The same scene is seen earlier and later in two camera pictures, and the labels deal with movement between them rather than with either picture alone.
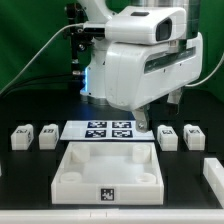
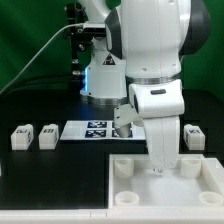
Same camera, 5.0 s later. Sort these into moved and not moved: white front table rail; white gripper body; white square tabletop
Moved: white gripper body; white square tabletop
Not moved: white front table rail
